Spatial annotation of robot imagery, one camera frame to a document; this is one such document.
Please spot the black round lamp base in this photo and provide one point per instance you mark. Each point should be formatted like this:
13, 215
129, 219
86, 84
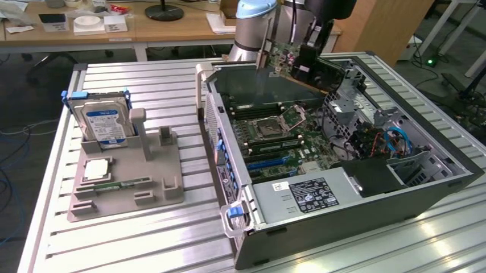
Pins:
164, 13

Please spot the grey disk bay tray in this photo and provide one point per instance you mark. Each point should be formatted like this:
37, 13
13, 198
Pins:
416, 170

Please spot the black open PC case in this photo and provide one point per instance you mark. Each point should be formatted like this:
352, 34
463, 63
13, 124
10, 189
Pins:
341, 241

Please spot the black RAM slot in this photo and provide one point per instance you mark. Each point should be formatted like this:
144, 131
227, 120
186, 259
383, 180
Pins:
257, 114
253, 107

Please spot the red packet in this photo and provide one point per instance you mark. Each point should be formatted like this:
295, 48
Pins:
117, 9

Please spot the white box with black top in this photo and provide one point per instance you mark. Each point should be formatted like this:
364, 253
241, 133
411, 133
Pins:
52, 25

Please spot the CPU socket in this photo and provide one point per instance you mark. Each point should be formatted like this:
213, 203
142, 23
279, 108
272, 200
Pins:
269, 128

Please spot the grey power supply unit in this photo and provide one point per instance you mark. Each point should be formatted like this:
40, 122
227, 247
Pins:
272, 204

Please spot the stack of white papers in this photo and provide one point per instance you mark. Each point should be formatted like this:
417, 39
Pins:
220, 25

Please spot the dark RAM stick with label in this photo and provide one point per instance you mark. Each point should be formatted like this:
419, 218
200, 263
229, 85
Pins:
275, 146

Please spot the metal disk bay cage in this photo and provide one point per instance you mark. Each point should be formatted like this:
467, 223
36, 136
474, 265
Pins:
335, 99

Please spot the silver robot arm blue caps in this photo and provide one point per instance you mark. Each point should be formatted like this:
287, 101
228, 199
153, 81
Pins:
247, 34

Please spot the white square dish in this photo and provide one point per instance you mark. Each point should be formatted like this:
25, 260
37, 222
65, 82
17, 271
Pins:
88, 27

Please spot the metal socket cover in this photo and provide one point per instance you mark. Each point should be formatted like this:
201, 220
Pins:
295, 116

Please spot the plain white box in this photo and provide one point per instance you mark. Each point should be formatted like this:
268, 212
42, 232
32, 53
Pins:
113, 25

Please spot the blue case latch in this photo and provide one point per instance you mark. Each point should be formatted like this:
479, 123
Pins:
233, 212

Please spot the wooden cabinet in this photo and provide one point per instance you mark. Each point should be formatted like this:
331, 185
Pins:
379, 28

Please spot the small paper note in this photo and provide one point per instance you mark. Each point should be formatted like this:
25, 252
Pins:
18, 29

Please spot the device with green light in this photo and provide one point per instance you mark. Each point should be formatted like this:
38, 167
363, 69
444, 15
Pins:
429, 61

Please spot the white desk frame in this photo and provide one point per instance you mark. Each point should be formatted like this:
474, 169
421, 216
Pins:
443, 51

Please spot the green graphics card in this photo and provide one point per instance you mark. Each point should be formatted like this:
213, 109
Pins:
280, 54

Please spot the green RAM stick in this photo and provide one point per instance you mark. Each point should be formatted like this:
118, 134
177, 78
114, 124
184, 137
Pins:
117, 185

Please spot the silver CPU chip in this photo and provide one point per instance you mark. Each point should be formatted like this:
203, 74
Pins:
94, 170

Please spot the silver chipset heatsink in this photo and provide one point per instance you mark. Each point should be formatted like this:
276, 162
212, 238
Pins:
312, 167

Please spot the black stand base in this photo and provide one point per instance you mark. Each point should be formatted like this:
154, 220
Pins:
460, 91

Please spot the blue expansion slot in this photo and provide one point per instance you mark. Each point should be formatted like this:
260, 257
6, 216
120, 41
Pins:
265, 164

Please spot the hard disk in blue caddy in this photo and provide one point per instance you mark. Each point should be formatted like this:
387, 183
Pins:
101, 125

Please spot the grey parts rack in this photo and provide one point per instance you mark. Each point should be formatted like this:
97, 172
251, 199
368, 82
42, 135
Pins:
121, 170

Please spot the wooden desk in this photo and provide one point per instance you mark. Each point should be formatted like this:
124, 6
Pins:
37, 37

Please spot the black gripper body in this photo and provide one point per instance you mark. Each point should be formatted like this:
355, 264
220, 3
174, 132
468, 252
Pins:
329, 8

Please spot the black chair base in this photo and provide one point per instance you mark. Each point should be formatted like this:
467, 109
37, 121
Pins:
41, 64

